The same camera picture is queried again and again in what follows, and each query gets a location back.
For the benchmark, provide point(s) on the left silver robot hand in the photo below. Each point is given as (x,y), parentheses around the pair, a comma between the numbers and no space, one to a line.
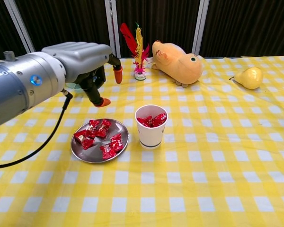
(85,56)

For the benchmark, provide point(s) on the round steel plate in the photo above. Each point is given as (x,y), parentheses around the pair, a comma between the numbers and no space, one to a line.
(97,153)

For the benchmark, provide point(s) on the white paper cup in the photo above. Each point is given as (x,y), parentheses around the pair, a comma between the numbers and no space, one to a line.
(151,137)

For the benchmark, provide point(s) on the black curtain panel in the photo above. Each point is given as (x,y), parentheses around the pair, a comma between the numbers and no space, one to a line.
(246,28)
(68,23)
(170,21)
(2,30)

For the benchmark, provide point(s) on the colourful feather shuttlecock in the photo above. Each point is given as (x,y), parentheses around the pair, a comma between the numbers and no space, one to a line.
(140,75)

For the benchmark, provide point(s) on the orange plush animal toy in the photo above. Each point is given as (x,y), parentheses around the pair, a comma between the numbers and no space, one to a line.
(180,68)

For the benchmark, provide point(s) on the yellow white checkered tablecloth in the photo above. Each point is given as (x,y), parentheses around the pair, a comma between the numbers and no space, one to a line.
(203,153)

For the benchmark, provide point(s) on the yellow pear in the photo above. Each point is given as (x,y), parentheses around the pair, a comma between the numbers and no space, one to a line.
(251,79)

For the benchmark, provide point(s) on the white aluminium partition post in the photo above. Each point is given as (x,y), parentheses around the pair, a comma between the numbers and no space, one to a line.
(112,14)
(20,28)
(201,23)

